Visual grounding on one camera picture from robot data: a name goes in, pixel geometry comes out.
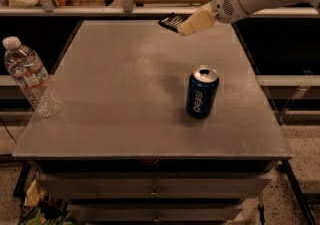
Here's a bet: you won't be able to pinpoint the upper grey drawer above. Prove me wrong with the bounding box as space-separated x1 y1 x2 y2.
36 174 271 199

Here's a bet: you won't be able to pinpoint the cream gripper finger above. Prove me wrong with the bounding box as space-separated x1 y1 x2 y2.
177 4 217 36

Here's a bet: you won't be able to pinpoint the grey drawer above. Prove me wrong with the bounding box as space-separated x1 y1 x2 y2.
68 203 242 223
36 174 271 199

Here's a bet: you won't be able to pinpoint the blue pepsi can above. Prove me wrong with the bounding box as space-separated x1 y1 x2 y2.
186 65 219 119

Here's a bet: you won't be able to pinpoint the snack bags on floor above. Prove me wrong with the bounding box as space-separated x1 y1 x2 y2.
17 180 83 225

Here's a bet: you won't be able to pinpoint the clear plastic water bottle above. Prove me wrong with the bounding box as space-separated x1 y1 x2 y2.
2 36 62 117

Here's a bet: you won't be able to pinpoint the lower grey drawer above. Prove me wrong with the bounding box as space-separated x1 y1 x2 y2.
68 203 242 223

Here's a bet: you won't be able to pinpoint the black rxbar chocolate wrapper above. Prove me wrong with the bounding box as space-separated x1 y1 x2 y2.
158 13 187 32

